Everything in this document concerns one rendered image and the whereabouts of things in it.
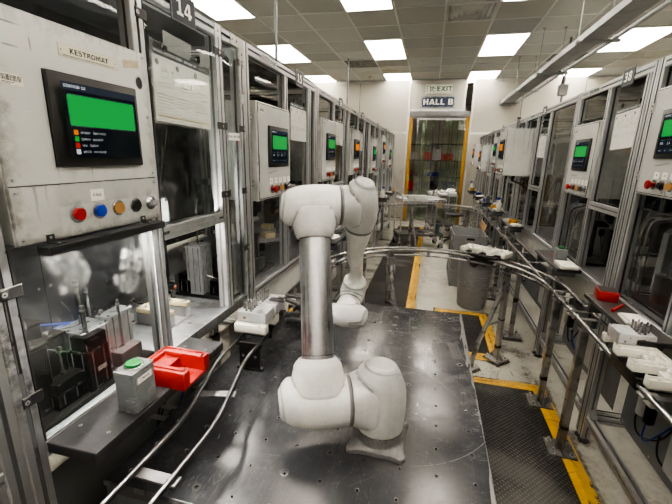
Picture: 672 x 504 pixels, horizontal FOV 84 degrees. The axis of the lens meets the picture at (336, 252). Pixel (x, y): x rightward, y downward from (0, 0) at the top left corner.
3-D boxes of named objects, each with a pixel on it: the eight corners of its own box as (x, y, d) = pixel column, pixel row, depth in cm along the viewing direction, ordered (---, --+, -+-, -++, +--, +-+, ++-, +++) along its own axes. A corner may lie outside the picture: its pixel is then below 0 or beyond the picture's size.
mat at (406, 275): (410, 348, 316) (410, 346, 316) (342, 338, 330) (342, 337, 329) (424, 227, 866) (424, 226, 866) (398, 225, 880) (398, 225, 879)
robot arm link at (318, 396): (355, 435, 107) (278, 442, 104) (345, 418, 123) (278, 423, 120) (345, 177, 117) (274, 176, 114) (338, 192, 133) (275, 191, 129)
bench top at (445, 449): (511, 606, 80) (513, 592, 79) (104, 491, 104) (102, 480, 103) (460, 320, 221) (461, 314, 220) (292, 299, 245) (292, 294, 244)
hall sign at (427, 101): (454, 107, 848) (455, 95, 841) (420, 107, 865) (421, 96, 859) (454, 107, 851) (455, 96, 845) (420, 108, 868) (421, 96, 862)
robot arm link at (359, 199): (370, 215, 136) (334, 215, 134) (378, 170, 124) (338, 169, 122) (378, 237, 126) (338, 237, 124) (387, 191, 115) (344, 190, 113)
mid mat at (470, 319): (504, 363, 295) (505, 362, 295) (433, 353, 308) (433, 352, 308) (487, 314, 389) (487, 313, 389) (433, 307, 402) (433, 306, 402)
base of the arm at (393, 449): (409, 416, 132) (410, 403, 130) (404, 465, 111) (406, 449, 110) (358, 407, 136) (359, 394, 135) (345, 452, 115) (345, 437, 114)
